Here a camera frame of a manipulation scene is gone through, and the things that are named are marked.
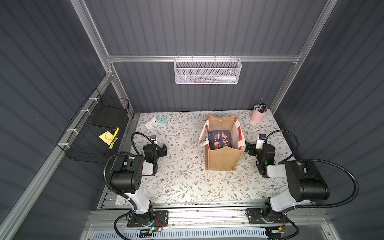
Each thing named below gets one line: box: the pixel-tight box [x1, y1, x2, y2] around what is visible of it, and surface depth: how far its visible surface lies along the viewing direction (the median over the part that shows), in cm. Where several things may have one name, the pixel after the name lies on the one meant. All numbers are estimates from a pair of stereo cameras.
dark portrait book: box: [208, 130, 232, 151], surface depth 95 cm
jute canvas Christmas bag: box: [198, 115, 246, 171], surface depth 88 cm
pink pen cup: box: [250, 97, 268, 124], surface depth 110 cm
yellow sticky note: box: [98, 130, 119, 146], surface depth 75 cm
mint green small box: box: [157, 115, 167, 124], surface depth 117 cm
